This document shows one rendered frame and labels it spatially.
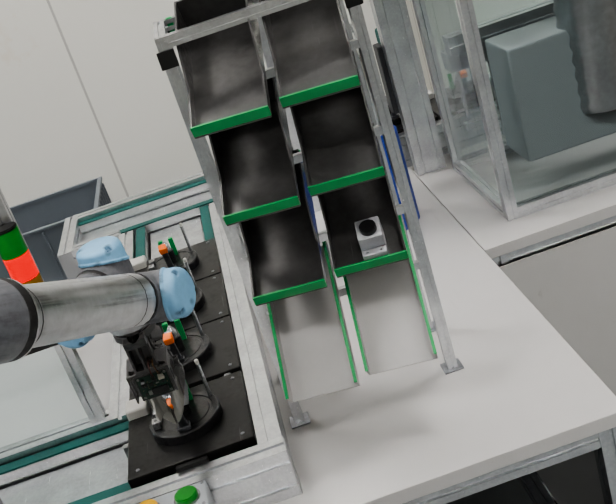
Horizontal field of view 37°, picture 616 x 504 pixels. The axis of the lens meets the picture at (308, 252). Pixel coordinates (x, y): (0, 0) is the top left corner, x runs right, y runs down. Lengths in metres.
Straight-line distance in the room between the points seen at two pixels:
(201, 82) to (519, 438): 0.82
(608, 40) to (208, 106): 1.15
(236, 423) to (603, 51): 1.27
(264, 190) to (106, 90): 3.52
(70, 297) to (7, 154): 4.36
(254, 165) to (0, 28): 3.69
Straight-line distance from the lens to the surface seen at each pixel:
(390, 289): 1.74
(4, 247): 1.76
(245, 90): 1.55
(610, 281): 2.48
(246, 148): 1.67
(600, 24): 2.36
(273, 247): 1.69
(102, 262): 1.45
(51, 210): 4.02
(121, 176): 5.22
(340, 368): 1.69
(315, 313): 1.73
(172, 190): 3.14
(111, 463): 1.90
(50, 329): 1.11
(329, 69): 1.55
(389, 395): 1.87
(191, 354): 1.98
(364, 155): 1.59
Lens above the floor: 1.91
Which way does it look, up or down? 24 degrees down
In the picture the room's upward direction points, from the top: 18 degrees counter-clockwise
